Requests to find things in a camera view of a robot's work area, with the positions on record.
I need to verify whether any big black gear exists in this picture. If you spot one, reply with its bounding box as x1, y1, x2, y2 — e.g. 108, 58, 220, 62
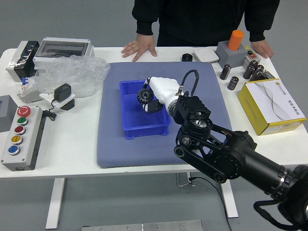
137, 88, 153, 104

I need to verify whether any white table leg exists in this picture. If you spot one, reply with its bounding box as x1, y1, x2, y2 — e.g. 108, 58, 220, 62
45, 178, 66, 230
220, 179, 239, 219

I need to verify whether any black adapter cord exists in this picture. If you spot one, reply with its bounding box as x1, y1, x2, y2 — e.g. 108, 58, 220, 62
42, 100, 58, 121

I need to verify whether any grey five-button control box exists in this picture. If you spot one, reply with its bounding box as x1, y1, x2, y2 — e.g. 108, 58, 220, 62
0, 105, 44, 172

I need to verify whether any clear plastic bag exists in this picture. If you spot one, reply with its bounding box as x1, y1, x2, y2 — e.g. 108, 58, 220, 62
23, 54, 111, 99

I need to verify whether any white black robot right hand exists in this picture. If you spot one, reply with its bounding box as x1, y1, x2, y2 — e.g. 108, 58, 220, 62
141, 76, 181, 114

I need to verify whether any grey under-table box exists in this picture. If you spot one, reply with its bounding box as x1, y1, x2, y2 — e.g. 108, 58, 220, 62
175, 172, 193, 188

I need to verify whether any black power adapter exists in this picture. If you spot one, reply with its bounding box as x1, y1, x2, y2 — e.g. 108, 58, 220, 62
54, 83, 72, 103

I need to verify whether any person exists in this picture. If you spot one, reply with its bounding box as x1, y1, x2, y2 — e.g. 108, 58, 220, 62
131, 0, 281, 48

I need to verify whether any grey block holder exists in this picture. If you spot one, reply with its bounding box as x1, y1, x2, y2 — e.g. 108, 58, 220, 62
215, 40, 248, 69

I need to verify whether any white wall switch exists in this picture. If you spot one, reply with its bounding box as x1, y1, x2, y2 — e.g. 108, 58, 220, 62
193, 47, 220, 64

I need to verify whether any grey square box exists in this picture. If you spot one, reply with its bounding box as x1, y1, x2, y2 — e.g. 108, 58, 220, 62
0, 95, 18, 133

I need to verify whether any blue-grey mat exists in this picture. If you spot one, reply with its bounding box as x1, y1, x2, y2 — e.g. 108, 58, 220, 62
96, 61, 238, 168

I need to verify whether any person's right hand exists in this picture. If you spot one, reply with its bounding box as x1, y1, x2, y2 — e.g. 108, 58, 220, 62
121, 35, 157, 63

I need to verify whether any grey black junction box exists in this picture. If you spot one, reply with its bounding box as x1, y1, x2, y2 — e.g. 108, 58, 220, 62
6, 40, 40, 82

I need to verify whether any yellow white carton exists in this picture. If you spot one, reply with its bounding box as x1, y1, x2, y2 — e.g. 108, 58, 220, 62
237, 78, 308, 136

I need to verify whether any white blue circuit breaker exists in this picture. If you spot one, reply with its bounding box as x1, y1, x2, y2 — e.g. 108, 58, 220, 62
16, 77, 43, 104

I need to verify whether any small black labelled component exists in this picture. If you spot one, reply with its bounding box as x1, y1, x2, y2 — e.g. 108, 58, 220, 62
261, 69, 276, 80

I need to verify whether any grey red-button switch box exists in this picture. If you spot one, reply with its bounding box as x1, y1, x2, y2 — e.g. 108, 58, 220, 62
242, 47, 262, 70

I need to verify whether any black under-table cable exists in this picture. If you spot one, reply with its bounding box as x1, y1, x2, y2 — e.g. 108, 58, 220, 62
189, 177, 233, 231

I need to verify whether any person's left hand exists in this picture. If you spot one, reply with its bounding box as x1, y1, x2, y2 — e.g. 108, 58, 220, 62
251, 39, 275, 59

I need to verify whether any blue plastic box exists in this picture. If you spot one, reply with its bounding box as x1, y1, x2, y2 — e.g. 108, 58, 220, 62
119, 79, 172, 140

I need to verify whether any orange cylinder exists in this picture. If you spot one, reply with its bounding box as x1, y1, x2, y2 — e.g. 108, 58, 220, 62
227, 29, 244, 51

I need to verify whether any dark cylindrical capacitor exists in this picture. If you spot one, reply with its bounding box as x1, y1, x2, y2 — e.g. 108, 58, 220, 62
243, 60, 258, 80
219, 64, 232, 80
249, 64, 265, 82
227, 76, 239, 91

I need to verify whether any white distribution box clear lid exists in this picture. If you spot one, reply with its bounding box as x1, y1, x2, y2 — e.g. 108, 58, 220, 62
33, 37, 94, 70

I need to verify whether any grey metal plate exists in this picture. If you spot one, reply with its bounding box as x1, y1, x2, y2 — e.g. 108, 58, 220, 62
81, 219, 203, 231

